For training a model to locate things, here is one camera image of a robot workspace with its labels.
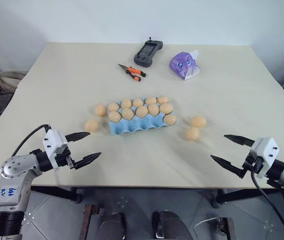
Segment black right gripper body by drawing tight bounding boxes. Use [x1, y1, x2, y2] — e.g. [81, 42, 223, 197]
[242, 149, 264, 175]

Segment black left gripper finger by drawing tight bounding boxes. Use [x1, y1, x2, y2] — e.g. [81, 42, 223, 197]
[72, 151, 102, 170]
[65, 131, 92, 144]

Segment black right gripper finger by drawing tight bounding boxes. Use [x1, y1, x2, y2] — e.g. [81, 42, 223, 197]
[223, 134, 255, 148]
[210, 154, 245, 179]

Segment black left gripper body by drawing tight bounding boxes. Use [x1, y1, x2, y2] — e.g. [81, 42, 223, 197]
[54, 148, 77, 171]

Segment blue egg tray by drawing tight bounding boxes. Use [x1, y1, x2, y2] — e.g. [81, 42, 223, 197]
[107, 98, 178, 137]

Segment black table leg bar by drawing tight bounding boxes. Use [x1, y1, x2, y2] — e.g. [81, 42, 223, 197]
[211, 187, 284, 209]
[30, 185, 83, 204]

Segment dark rounded robot foot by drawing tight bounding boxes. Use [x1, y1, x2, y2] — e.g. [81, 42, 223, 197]
[152, 210, 193, 240]
[98, 211, 128, 240]

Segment white chair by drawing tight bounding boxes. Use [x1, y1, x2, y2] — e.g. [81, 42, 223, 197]
[0, 70, 28, 95]

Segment purple tissue pack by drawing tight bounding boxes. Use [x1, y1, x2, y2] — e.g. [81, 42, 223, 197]
[169, 49, 203, 82]

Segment dark grey remote controller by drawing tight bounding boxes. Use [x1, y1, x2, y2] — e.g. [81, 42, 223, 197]
[133, 36, 164, 69]

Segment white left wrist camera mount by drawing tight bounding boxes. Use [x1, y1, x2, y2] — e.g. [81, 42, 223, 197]
[42, 128, 69, 171]

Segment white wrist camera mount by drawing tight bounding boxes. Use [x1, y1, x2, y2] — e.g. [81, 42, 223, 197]
[248, 136, 280, 179]
[42, 128, 69, 171]

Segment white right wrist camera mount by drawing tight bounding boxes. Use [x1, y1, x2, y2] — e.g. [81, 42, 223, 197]
[248, 136, 280, 179]

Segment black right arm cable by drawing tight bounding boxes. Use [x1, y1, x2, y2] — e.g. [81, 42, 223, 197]
[250, 169, 284, 240]

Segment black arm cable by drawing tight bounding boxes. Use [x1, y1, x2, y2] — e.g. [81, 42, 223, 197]
[0, 123, 52, 189]
[250, 169, 284, 240]

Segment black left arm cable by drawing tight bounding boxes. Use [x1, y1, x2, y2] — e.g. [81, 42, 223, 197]
[0, 123, 52, 189]

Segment orange black handled pliers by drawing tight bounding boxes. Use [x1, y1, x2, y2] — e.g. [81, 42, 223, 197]
[117, 63, 147, 82]

